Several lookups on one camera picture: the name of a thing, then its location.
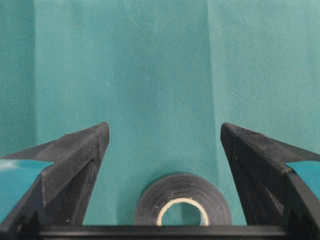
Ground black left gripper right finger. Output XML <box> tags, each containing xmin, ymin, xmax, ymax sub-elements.
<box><xmin>220</xmin><ymin>122</ymin><xmax>320</xmax><ymax>240</ymax></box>

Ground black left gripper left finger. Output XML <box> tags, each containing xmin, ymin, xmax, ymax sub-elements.
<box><xmin>0</xmin><ymin>122</ymin><xmax>110</xmax><ymax>240</ymax></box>

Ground black tape roll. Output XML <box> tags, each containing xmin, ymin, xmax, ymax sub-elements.
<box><xmin>134</xmin><ymin>173</ymin><xmax>232</xmax><ymax>226</ymax></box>

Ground green table cloth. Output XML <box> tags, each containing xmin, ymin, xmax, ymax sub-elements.
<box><xmin>0</xmin><ymin>0</ymin><xmax>320</xmax><ymax>225</ymax></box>

